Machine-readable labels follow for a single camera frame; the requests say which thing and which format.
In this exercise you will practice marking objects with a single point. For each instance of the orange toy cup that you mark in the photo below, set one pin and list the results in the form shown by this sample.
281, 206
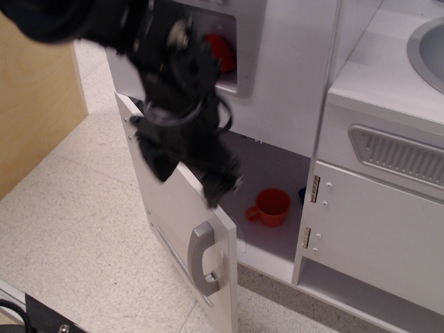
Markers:
271, 207

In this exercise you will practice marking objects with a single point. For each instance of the aluminium frame rail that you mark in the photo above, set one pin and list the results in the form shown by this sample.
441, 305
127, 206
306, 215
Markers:
14, 295

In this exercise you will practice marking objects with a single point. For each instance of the white oven cabinet door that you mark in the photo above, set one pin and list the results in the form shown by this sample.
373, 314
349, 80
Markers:
378, 234

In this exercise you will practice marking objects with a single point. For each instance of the blue toy object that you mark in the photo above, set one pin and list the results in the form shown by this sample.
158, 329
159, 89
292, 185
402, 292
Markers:
301, 194

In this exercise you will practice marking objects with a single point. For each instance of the grey vent panel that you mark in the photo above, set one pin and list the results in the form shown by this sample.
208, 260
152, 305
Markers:
398, 155

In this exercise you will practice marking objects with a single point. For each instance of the brass door hinge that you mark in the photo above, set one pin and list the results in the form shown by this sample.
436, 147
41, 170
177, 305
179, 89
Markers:
306, 237
314, 189

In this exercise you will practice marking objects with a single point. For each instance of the lower brass door hinge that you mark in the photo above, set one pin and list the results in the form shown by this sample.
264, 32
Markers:
306, 237

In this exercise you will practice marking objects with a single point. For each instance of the white toy fridge cabinet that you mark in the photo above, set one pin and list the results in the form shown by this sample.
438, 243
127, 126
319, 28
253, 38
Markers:
274, 130

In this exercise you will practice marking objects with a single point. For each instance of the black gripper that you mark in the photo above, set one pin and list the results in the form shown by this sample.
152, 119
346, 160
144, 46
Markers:
195, 140

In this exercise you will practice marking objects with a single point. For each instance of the white fridge door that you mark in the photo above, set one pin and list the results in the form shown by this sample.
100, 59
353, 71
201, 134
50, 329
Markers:
177, 206

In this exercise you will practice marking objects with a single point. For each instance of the grey toy sink basin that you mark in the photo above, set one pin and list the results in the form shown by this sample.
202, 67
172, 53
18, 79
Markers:
425, 52

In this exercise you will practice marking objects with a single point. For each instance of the grey dispenser niche frame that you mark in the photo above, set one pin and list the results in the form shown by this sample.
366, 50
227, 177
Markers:
240, 24

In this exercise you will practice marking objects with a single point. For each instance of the silver fridge door handle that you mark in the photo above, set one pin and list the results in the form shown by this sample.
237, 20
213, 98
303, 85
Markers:
206, 259

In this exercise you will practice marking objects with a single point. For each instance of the upper brass door hinge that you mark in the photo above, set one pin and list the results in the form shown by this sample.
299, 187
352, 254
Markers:
314, 189

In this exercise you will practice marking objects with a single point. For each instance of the red toy strawberry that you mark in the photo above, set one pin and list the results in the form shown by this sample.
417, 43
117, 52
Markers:
221, 51

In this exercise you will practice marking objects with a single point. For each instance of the white toy kitchen counter unit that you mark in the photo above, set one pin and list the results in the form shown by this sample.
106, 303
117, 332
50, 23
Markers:
373, 84

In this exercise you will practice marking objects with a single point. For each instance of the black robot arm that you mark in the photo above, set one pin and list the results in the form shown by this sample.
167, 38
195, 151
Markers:
176, 67

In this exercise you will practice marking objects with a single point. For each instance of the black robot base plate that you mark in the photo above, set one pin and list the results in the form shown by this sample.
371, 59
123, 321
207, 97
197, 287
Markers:
45, 319

